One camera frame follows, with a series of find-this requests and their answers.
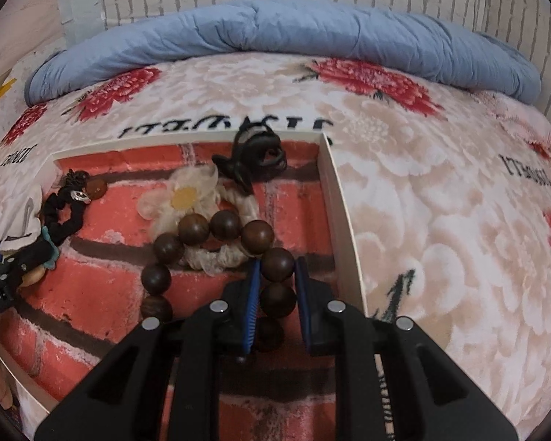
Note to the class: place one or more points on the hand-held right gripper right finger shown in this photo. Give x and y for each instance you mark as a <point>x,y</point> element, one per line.
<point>303,305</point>

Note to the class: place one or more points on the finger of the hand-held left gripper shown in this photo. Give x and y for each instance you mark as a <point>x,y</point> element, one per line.
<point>30,257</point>

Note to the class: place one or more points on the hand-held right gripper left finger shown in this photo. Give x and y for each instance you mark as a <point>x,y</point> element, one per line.
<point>252,305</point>

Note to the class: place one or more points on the black scrunchie with charm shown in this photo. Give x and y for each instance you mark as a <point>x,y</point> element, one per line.
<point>66,225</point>

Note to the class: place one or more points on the white tray with brick lining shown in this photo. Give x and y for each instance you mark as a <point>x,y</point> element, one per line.
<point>128,294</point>

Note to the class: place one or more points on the cream flower scrunchie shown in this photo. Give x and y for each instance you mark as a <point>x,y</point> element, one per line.
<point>183,197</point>

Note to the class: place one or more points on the black hair claw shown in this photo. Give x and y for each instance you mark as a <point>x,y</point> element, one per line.
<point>248,165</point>

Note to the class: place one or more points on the red floral blanket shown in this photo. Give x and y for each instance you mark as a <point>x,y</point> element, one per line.
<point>441,193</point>

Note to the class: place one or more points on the clear plastic roll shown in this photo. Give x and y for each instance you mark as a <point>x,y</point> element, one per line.
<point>80,9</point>

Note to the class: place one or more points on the rolled blue quilt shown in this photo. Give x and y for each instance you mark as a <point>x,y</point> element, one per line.
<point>303,32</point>

